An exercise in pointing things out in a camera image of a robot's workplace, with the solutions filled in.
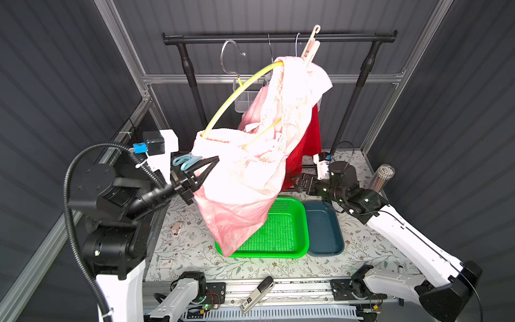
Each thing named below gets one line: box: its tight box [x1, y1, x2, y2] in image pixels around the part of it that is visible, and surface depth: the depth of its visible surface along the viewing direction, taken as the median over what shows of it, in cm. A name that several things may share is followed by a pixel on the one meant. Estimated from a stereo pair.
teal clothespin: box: [173, 153, 203, 172], surface depth 37 cm
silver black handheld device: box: [240, 276, 275, 314], surface depth 72 cm
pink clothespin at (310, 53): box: [301, 24, 322, 72], surface depth 37 cm
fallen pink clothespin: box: [170, 221, 182, 237], surface depth 88 cm
